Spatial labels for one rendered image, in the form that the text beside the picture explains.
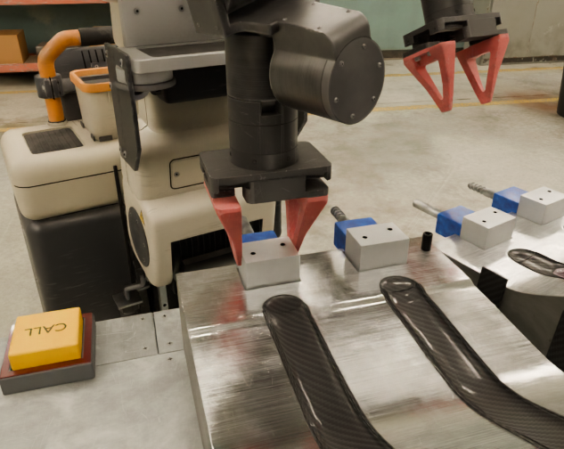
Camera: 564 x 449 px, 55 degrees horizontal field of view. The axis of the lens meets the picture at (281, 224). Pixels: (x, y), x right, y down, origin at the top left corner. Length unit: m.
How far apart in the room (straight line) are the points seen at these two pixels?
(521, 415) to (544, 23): 6.17
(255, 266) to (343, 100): 0.18
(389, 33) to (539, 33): 1.52
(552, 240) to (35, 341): 0.57
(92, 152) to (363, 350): 0.78
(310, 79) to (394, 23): 5.90
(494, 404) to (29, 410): 0.38
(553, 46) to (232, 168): 6.26
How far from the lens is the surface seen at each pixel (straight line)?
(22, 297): 2.21
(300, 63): 0.37
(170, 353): 0.56
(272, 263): 0.48
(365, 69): 0.38
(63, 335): 0.55
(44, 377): 0.55
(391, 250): 0.52
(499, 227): 0.66
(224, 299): 0.47
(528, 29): 6.40
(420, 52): 0.67
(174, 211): 0.84
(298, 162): 0.45
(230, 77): 0.43
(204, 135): 0.87
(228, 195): 0.45
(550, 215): 0.74
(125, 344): 0.58
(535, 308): 0.58
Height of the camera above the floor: 1.17
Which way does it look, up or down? 28 degrees down
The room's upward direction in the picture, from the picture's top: straight up
